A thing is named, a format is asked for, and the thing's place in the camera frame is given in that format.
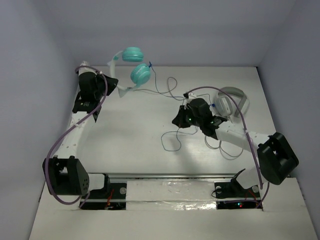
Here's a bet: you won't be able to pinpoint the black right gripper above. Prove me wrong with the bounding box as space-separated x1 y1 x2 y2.
172 105 203 129

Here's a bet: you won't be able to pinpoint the teal white cat-ear headphones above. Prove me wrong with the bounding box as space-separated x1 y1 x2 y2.
107 47 152 98

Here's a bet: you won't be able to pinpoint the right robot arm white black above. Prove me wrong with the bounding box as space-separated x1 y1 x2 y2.
172 98 299 197

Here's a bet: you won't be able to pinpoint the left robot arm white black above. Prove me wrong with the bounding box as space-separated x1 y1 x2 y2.
42 70 119 197

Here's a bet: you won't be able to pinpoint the grey white headphones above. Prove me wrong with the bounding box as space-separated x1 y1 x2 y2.
213 86 250 118

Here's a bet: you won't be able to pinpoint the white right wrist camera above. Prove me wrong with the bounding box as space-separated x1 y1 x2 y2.
183 92 198 105

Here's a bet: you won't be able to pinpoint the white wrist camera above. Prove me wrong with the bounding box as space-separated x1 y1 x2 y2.
74 60 102 75
183 92 198 105

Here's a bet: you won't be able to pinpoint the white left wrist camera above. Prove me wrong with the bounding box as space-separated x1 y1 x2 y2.
74 60 102 75

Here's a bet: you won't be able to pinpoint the aluminium rail frame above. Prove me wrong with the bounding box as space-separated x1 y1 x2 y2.
107 171 291 180

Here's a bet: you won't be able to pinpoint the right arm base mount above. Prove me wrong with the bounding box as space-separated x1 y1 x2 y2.
211 169 266 210

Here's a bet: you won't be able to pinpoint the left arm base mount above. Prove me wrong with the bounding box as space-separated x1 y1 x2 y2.
79 173 127 211

